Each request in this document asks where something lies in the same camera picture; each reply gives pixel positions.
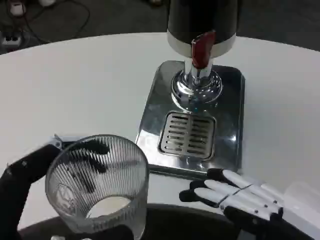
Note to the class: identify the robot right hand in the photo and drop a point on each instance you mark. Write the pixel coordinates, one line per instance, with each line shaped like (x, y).
(245, 197)

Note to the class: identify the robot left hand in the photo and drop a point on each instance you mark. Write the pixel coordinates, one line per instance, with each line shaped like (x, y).
(22, 175)

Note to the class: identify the clear ribbed glass cup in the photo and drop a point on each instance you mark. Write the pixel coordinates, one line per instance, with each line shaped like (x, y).
(122, 162)

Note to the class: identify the steel drip tray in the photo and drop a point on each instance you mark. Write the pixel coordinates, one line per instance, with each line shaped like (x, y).
(225, 125)

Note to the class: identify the slotted steel drain grid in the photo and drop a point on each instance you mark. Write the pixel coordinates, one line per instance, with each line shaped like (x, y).
(187, 136)

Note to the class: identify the white power strip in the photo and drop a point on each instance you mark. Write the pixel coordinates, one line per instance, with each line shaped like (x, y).
(11, 38)

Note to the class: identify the white plug adapter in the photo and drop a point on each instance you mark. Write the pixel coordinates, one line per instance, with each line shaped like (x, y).
(17, 8)

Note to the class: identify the black drink dispenser, chrome pedestal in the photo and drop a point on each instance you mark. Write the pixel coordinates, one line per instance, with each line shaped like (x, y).
(190, 17)

